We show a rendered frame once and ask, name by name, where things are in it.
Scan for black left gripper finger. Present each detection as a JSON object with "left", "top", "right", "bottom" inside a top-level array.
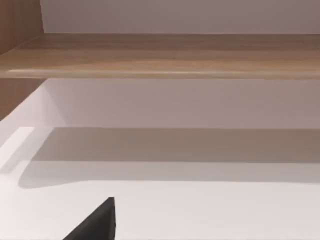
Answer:
[{"left": 62, "top": 196, "right": 117, "bottom": 240}]

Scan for wooden open shelf unit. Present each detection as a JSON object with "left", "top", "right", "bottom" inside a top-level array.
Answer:
[{"left": 0, "top": 0, "right": 320, "bottom": 121}]

